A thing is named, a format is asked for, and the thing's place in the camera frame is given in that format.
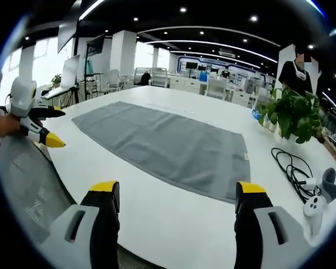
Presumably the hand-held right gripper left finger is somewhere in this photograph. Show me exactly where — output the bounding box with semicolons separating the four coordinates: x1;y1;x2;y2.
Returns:
39;180;121;269

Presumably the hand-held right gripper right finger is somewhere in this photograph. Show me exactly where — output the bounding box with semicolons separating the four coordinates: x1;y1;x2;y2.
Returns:
234;180;315;269

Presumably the grey towel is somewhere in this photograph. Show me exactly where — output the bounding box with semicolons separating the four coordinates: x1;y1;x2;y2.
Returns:
72;101;251;205

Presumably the person's left hand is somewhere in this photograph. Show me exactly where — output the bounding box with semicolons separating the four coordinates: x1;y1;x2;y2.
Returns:
0;111;22;138

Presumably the white panel on tripod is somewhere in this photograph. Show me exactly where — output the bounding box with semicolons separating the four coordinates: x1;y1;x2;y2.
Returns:
60;54;85;106

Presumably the grey mesh office chair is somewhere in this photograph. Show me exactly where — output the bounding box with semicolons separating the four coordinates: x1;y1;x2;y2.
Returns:
0;136;77;245

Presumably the white handheld controller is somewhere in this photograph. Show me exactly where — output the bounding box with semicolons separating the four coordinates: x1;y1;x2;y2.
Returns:
302;167;336;236

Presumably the white office chair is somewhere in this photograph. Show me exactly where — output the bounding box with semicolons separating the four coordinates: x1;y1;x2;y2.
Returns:
105;69;122;91
150;67;171;88

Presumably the white plug adapter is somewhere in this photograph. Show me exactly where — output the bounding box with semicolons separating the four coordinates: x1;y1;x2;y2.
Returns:
301;178;318;189

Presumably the tilted display screen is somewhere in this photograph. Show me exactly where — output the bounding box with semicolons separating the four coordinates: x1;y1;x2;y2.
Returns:
57;21;80;54

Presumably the black monitor on stand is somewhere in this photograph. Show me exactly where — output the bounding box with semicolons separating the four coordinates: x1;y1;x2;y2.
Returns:
86;34;106;56

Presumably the green potted plant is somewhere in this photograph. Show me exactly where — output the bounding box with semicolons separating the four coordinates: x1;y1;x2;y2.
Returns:
256;86;325;145

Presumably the black cable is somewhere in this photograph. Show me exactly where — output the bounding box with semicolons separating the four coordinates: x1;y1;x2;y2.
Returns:
270;147;315;205

